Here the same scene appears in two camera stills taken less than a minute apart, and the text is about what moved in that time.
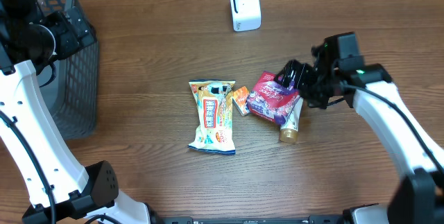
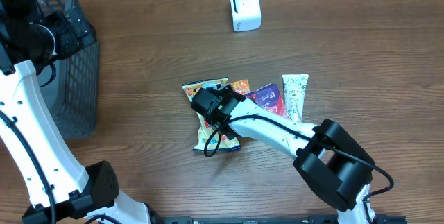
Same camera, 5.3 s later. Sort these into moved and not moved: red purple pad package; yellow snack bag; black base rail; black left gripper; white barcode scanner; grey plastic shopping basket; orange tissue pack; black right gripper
Moved: red purple pad package; orange tissue pack; yellow snack bag; black right gripper
Not moved: white barcode scanner; black left gripper; grey plastic shopping basket; black base rail
